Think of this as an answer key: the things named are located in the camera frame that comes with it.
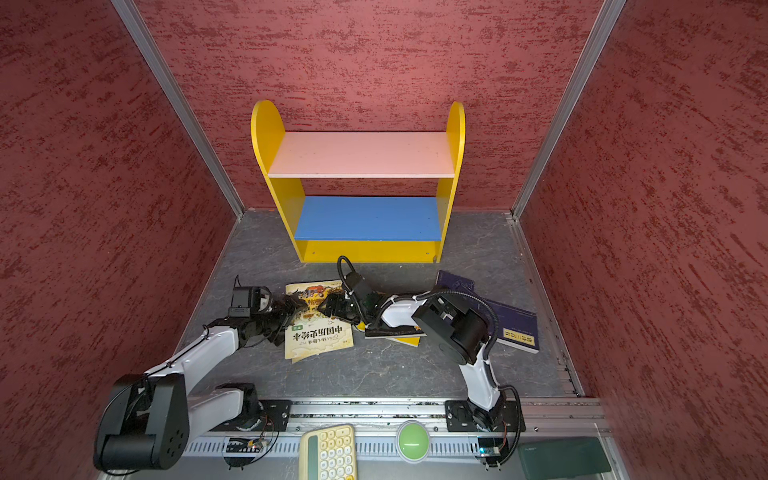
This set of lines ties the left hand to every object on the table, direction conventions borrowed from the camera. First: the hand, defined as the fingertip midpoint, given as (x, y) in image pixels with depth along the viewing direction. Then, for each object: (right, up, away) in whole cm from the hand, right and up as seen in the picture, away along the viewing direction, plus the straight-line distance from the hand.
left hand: (303, 322), depth 88 cm
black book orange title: (+27, -2, -3) cm, 28 cm away
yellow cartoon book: (+33, -5, -2) cm, 33 cm away
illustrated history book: (+5, -2, -4) cm, 7 cm away
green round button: (+32, -23, -18) cm, 44 cm away
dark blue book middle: (+46, +10, +11) cm, 49 cm away
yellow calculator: (+12, -25, -21) cm, 34 cm away
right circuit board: (+51, -24, -19) cm, 59 cm away
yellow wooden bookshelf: (+14, +42, +29) cm, 53 cm away
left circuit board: (-10, -26, -16) cm, 32 cm away
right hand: (+6, +1, 0) cm, 7 cm away
